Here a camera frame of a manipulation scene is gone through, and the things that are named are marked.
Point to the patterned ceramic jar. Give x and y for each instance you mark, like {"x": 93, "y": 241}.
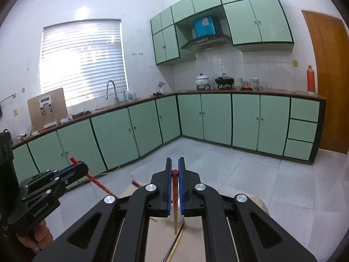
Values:
{"x": 254, "y": 84}

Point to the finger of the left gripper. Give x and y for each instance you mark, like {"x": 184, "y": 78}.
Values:
{"x": 69, "y": 172}
{"x": 82, "y": 168}

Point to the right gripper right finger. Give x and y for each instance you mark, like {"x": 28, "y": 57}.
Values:
{"x": 235, "y": 228}

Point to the blue box on hood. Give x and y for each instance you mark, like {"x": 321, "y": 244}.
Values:
{"x": 204, "y": 26}

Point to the bamboo chopstick red patterned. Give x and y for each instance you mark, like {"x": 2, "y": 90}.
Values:
{"x": 94, "y": 180}

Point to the orange thermos bottle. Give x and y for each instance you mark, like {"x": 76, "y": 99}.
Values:
{"x": 310, "y": 79}

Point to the green upper kitchen cabinets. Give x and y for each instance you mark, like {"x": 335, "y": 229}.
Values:
{"x": 252, "y": 25}

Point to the range hood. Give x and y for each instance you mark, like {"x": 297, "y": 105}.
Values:
{"x": 207, "y": 42}

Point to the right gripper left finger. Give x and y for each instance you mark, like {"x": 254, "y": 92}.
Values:
{"x": 115, "y": 229}

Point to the white right utensil holder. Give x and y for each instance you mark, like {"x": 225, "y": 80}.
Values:
{"x": 191, "y": 222}

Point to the green kitchen cabinets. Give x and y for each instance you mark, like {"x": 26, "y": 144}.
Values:
{"x": 252, "y": 25}
{"x": 286, "y": 126}

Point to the white window blinds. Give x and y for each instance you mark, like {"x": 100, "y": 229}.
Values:
{"x": 85, "y": 58}

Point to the black chopstick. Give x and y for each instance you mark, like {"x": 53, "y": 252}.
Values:
{"x": 174, "y": 242}

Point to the green lower kitchen cabinets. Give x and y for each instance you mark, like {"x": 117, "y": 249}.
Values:
{"x": 286, "y": 126}

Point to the person's left hand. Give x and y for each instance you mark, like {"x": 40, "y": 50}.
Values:
{"x": 40, "y": 237}

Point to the brown wooden door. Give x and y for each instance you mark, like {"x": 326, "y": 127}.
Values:
{"x": 330, "y": 45}

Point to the black wok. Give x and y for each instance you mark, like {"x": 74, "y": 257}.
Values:
{"x": 224, "y": 82}

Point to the brown cardboard board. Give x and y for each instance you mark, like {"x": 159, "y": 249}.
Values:
{"x": 47, "y": 108}

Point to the white cooking pot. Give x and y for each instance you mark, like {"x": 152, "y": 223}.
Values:
{"x": 202, "y": 82}

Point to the plain bamboo chopstick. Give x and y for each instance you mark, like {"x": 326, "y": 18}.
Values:
{"x": 177, "y": 244}

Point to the bamboo chopstick orange red end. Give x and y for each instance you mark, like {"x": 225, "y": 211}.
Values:
{"x": 175, "y": 187}

